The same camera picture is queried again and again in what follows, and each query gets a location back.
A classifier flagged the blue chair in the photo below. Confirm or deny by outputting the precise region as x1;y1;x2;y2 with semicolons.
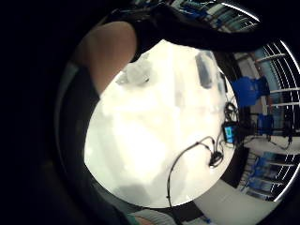
232;75;271;109
256;112;276;137

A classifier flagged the small black device blue screen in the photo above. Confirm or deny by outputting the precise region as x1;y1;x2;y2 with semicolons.
221;122;240;145

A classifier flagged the crumpled white plastic wrap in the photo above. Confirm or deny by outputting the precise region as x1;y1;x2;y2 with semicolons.
115;52;152;87

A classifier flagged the black tripod stand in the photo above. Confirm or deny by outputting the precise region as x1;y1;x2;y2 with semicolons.
267;115;296;151

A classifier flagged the white background table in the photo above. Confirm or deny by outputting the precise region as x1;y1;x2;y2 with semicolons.
247;135;300;157

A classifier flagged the black plug adapter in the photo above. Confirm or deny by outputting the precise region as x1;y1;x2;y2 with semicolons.
208;151;224;169

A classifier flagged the coiled black cable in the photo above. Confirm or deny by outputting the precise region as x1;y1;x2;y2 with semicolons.
223;101;240;124

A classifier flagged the long black cable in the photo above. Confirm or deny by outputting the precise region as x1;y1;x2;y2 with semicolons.
166;135;218;208

